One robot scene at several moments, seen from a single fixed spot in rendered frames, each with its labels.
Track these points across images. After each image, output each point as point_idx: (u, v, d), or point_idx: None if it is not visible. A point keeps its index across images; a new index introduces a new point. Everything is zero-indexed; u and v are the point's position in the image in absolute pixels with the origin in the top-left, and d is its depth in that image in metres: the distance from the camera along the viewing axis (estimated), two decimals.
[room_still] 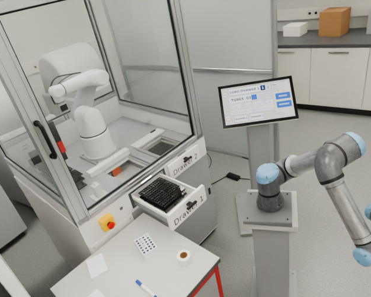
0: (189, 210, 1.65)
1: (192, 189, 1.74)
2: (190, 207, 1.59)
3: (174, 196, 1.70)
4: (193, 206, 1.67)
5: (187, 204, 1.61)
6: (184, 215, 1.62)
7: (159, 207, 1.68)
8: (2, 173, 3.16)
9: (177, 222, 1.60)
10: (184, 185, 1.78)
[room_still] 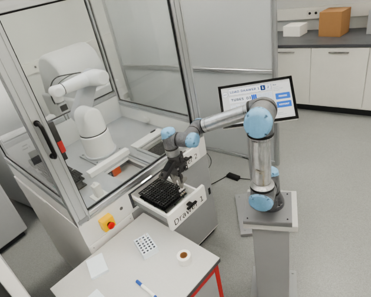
0: (189, 210, 1.65)
1: (192, 189, 1.74)
2: (190, 207, 1.59)
3: (174, 196, 1.70)
4: (193, 206, 1.67)
5: (187, 204, 1.61)
6: (184, 215, 1.62)
7: (159, 207, 1.68)
8: (2, 173, 3.16)
9: (177, 222, 1.60)
10: (184, 185, 1.78)
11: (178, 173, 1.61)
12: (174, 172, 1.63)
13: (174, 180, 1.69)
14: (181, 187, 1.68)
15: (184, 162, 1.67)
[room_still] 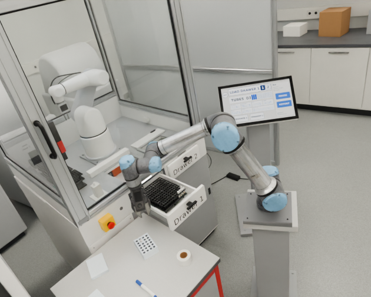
0: (189, 210, 1.65)
1: (192, 189, 1.74)
2: (190, 207, 1.59)
3: (174, 196, 1.70)
4: (193, 206, 1.67)
5: (187, 204, 1.61)
6: (184, 215, 1.62)
7: (159, 207, 1.68)
8: (2, 173, 3.16)
9: (177, 222, 1.60)
10: (184, 185, 1.78)
11: (146, 198, 1.54)
12: None
13: (139, 211, 1.57)
14: (149, 214, 1.59)
15: None
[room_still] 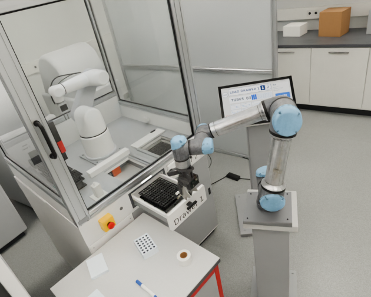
0: (189, 210, 1.65)
1: None
2: (190, 207, 1.59)
3: (174, 196, 1.70)
4: (193, 206, 1.67)
5: (187, 204, 1.61)
6: (184, 215, 1.62)
7: (159, 207, 1.68)
8: (2, 173, 3.16)
9: (177, 222, 1.60)
10: None
11: (178, 183, 1.51)
12: None
13: None
14: (184, 197, 1.57)
15: (192, 182, 1.47)
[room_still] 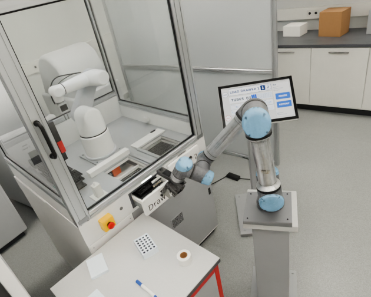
0: (164, 197, 1.78)
1: None
2: None
3: (149, 184, 1.83)
4: None
5: (161, 191, 1.74)
6: (158, 201, 1.75)
7: (136, 194, 1.82)
8: (2, 173, 3.16)
9: (152, 208, 1.73)
10: None
11: (164, 185, 1.62)
12: None
13: None
14: (162, 193, 1.71)
15: (179, 192, 1.60)
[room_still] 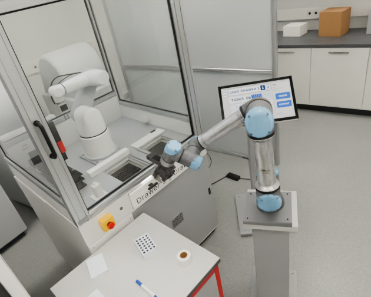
0: (152, 190, 1.85)
1: None
2: (151, 188, 1.79)
3: None
4: (155, 187, 1.87)
5: (149, 185, 1.81)
6: (146, 195, 1.82)
7: None
8: (2, 173, 3.16)
9: (140, 201, 1.80)
10: None
11: (154, 171, 1.61)
12: None
13: None
14: (155, 178, 1.71)
15: (168, 177, 1.59)
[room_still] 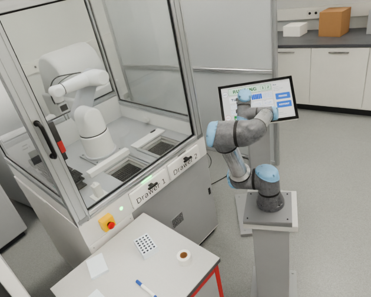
0: (152, 190, 1.85)
1: None
2: (151, 188, 1.79)
3: None
4: (155, 187, 1.87)
5: (149, 185, 1.81)
6: (146, 195, 1.82)
7: None
8: (2, 173, 3.16)
9: (140, 201, 1.80)
10: None
11: None
12: None
13: None
14: None
15: None
